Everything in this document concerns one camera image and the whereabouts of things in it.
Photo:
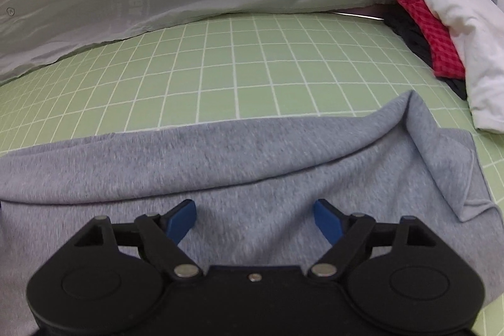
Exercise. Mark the white folded garment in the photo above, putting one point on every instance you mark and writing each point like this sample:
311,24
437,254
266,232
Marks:
472,29

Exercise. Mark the metal bed rail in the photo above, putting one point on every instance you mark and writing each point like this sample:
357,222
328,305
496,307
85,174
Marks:
354,14

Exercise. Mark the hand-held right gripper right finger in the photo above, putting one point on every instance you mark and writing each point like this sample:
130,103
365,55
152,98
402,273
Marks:
327,220

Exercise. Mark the black folded garment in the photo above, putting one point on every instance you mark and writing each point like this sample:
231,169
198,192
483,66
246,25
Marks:
409,33

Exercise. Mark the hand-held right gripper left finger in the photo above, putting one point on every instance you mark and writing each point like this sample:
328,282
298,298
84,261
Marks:
183,220

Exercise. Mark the grey pants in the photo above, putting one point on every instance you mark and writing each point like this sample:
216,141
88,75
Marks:
236,155

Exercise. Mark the red striped cloth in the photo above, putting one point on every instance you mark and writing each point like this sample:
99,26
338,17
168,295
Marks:
437,40

